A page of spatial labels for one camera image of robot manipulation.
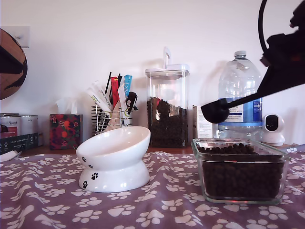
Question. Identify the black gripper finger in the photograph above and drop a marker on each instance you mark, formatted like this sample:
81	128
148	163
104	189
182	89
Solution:
290	83
8	64
281	74

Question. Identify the black plastic measuring scoop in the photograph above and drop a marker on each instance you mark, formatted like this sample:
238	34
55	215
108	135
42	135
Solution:
214	114

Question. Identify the white ceramic cat bowl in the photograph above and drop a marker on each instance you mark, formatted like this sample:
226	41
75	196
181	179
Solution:
114	171

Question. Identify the round brown wooden disc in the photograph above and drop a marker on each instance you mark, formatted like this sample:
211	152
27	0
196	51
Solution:
12	38

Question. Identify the large clear water bottle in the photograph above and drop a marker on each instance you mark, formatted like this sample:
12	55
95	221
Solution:
238	76

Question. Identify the white can red label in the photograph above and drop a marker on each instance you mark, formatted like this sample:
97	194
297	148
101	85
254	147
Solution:
9	119

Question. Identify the white tissue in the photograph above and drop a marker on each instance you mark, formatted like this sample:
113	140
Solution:
66	106

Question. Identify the dark printed cardboard box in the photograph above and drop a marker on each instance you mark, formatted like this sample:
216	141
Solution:
16	143

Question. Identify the floral tissue box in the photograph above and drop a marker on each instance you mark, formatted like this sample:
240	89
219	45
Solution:
66	133

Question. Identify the small white flat object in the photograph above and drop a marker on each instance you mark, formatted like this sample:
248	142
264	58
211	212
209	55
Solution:
9	156

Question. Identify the white cardboard carton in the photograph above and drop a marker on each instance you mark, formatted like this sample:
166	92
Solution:
202	131

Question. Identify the brown kibble pile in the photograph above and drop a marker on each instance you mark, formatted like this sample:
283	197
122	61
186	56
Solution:
240	176

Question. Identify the tall clear storage jar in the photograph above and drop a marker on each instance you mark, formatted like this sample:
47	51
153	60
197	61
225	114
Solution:
166	86

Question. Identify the plain white sachet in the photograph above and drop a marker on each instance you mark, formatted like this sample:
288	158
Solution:
122	97

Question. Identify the beige paper pouch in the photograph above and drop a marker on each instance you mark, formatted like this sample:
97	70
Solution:
115	117

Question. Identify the blue sachet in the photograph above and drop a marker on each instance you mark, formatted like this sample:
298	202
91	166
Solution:
128	83

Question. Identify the brown kibble in jar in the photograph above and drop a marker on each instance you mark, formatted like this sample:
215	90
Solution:
166	131

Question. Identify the rectangular clear glass container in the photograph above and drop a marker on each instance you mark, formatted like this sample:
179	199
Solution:
240	202

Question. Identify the purple paw print cloth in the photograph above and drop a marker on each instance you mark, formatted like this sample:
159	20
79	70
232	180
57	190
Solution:
166	210

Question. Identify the white wall switch plate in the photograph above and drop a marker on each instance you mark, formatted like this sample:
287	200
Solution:
26	33

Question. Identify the small white round camera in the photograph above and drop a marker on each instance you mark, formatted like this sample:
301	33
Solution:
274	138

